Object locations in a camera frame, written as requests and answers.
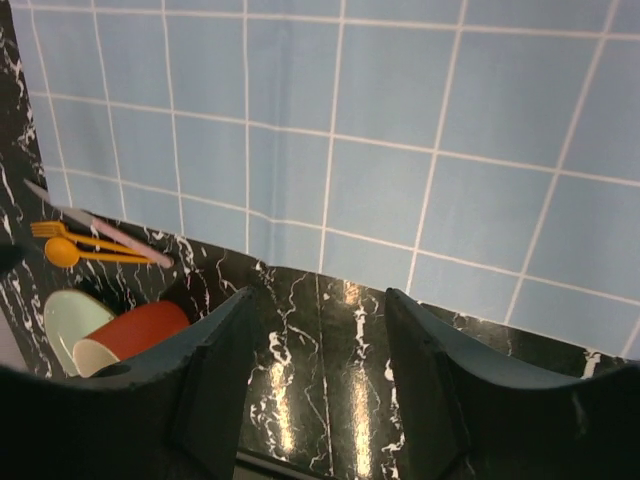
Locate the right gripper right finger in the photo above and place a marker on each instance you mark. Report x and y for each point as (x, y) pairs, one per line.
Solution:
(471, 412)

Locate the pink handled knife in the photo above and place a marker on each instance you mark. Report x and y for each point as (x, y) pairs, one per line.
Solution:
(114, 235)

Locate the orange mug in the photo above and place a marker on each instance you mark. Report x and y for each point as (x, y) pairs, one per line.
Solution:
(128, 335)

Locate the green floral plate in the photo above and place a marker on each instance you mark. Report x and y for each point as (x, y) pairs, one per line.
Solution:
(70, 315)

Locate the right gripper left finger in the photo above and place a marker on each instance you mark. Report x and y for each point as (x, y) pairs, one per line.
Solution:
(173, 411)

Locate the orange plastic spoon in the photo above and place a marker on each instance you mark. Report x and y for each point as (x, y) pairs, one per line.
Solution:
(65, 254)

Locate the orange plastic fork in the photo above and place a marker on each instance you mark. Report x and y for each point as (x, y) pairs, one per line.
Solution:
(49, 229)

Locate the blue checked placemat cloth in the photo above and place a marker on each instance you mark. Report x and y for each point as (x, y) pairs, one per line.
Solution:
(483, 156)

